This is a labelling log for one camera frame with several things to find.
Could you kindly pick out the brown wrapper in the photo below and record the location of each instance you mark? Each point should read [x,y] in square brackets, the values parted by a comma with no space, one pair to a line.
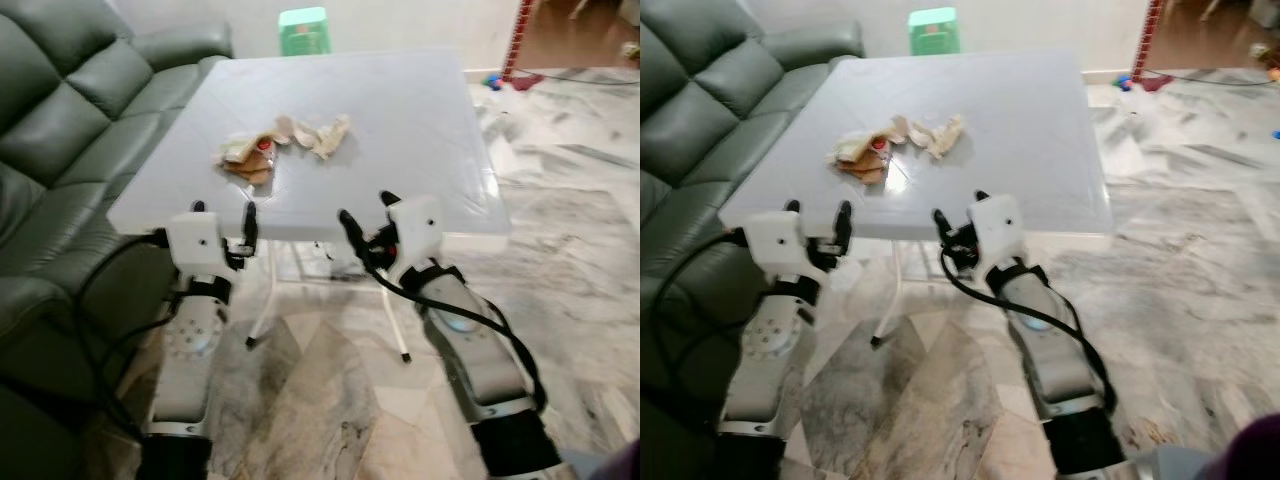
[866,173]
[252,174]

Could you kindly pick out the beige green printed carton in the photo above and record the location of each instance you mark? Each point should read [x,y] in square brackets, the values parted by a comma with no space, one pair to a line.
[240,150]
[850,150]

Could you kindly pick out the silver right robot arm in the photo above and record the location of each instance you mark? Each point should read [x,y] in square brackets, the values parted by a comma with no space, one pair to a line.
[470,350]
[1050,350]

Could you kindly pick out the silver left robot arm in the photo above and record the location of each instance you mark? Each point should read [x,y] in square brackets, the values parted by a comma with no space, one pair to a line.
[190,345]
[765,345]

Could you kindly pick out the purple rubbish bin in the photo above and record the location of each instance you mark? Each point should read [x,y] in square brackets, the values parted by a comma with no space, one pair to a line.
[1250,450]

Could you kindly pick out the white folding table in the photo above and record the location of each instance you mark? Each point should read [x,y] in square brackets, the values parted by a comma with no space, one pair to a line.
[400,130]
[1020,130]

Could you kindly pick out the crumpled beige tissue paper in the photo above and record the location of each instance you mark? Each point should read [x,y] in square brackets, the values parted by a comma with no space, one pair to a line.
[325,138]
[940,138]

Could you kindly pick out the dark green leather sofa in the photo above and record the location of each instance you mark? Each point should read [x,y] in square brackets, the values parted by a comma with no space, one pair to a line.
[700,110]
[70,120]

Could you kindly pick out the small blue toy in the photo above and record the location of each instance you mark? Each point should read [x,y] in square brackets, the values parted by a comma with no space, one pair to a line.
[491,82]
[1125,83]

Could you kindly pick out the green plastic stool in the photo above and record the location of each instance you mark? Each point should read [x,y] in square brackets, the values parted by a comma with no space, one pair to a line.
[303,30]
[933,30]

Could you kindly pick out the red patterned hanging cloth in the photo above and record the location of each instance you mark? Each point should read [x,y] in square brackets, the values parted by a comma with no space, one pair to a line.
[1150,45]
[520,40]

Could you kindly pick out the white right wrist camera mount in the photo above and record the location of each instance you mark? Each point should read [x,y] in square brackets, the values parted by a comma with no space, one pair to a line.
[415,228]
[996,226]

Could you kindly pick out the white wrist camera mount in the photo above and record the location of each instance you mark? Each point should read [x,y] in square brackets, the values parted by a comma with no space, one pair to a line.
[780,240]
[415,228]
[996,226]
[195,240]

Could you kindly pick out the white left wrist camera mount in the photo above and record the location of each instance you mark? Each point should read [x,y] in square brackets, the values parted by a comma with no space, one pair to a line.
[780,240]
[195,240]

